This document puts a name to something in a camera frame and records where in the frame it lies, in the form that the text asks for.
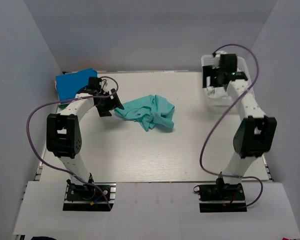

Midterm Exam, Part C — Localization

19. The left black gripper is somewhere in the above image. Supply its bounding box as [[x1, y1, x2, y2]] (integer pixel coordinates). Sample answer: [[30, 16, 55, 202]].
[[96, 88, 124, 117]]

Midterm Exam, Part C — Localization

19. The teal t shirt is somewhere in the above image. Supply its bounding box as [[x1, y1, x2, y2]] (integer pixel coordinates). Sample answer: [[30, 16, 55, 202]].
[[114, 94, 175, 132]]

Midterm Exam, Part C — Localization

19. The white t shirt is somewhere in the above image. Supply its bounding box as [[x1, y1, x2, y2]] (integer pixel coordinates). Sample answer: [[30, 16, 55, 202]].
[[206, 86, 228, 98]]

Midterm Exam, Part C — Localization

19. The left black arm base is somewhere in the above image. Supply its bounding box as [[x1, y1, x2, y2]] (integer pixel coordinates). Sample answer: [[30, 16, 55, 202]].
[[62, 180, 117, 212]]

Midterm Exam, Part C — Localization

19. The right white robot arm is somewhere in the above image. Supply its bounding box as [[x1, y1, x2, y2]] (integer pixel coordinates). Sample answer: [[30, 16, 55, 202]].
[[201, 51, 277, 200]]

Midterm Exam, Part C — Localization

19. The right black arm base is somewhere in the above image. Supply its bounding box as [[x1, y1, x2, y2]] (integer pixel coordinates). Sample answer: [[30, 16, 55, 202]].
[[193, 183, 247, 213]]

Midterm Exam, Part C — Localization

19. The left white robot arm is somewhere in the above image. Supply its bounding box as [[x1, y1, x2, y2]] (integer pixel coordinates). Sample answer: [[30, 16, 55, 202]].
[[46, 76, 124, 200]]

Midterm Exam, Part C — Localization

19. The white plastic basket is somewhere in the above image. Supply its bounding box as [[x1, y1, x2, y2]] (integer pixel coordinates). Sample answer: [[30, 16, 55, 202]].
[[201, 54, 256, 113]]

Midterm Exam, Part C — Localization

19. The green folded t shirt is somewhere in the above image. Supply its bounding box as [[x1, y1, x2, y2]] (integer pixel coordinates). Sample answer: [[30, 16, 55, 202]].
[[58, 104, 68, 109]]

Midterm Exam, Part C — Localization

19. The blue folded t shirt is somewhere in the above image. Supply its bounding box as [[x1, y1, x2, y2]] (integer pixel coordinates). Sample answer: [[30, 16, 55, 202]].
[[55, 68, 98, 101]]

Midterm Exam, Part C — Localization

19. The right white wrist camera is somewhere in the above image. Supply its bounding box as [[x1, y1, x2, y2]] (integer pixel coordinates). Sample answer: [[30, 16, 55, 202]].
[[212, 50, 227, 69]]

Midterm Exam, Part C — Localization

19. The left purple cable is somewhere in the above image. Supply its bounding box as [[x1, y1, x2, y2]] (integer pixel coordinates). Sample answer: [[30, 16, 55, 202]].
[[26, 76, 120, 210]]

